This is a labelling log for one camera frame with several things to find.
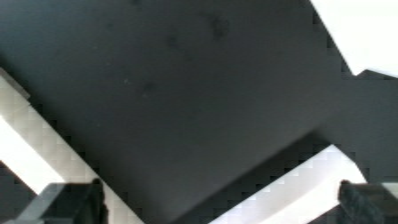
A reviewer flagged white L-shaped boundary rail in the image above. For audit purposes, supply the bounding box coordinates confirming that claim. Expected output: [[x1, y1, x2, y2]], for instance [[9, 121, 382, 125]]
[[0, 69, 366, 224]]

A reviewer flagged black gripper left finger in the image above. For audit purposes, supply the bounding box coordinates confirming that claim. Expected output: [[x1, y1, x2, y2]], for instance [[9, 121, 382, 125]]
[[16, 179, 109, 224]]

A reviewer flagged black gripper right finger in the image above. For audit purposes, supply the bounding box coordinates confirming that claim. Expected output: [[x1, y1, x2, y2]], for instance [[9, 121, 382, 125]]
[[338, 181, 398, 224]]

